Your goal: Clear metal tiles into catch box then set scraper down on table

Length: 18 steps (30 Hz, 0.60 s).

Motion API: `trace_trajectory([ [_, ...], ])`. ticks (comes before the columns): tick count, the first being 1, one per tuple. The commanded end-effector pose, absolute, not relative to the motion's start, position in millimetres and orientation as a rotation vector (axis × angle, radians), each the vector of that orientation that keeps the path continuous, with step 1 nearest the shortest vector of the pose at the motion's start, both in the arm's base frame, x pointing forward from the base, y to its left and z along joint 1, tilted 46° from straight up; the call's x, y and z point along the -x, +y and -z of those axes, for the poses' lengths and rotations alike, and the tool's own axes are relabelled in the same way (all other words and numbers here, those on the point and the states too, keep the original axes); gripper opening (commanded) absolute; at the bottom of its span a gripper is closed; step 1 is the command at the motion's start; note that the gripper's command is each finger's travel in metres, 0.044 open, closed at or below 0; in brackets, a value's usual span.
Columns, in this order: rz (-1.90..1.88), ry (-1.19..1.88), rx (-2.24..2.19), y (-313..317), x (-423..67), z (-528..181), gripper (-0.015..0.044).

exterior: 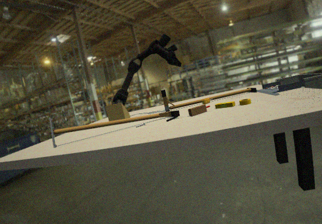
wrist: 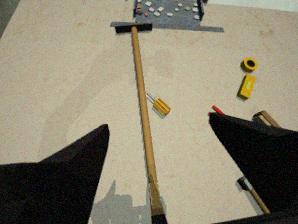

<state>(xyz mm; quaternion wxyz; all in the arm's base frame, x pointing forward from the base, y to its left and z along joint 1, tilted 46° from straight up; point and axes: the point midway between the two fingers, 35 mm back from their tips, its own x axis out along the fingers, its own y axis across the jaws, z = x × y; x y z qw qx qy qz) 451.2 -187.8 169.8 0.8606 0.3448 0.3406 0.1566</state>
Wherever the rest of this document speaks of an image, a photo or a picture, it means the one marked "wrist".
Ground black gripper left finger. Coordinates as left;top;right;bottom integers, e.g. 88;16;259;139
0;124;110;224

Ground yellow rectangular block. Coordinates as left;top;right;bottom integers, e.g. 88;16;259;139
236;74;256;100

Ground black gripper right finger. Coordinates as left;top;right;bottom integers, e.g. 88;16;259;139
208;112;298;213

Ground red-handled pliers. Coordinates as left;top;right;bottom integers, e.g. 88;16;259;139
211;105;224;114

